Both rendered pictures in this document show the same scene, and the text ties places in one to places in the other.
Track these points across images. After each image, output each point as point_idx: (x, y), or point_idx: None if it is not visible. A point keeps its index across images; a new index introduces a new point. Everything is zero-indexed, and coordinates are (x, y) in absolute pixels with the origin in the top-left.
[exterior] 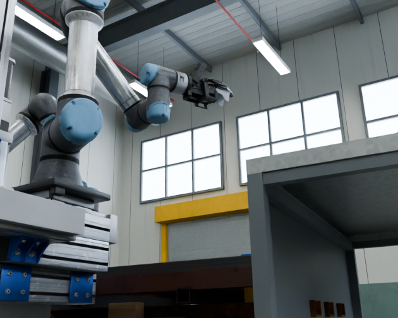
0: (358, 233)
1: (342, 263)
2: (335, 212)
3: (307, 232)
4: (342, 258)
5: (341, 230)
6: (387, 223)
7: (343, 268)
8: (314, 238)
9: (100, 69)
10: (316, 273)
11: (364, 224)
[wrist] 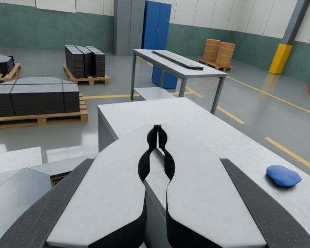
0: (113, 107)
1: (106, 142)
2: (159, 168)
3: (163, 235)
4: (106, 139)
5: (109, 118)
6: (151, 118)
7: (105, 143)
8: (148, 211)
9: None
10: (148, 240)
11: (137, 122)
